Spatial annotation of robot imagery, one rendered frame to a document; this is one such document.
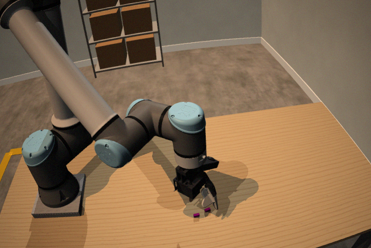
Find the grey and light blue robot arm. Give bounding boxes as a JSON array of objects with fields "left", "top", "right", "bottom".
[{"left": 0, "top": 0, "right": 219, "bottom": 208}]

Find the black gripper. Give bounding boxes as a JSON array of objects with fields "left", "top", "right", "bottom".
[{"left": 173, "top": 165, "right": 218, "bottom": 210}]

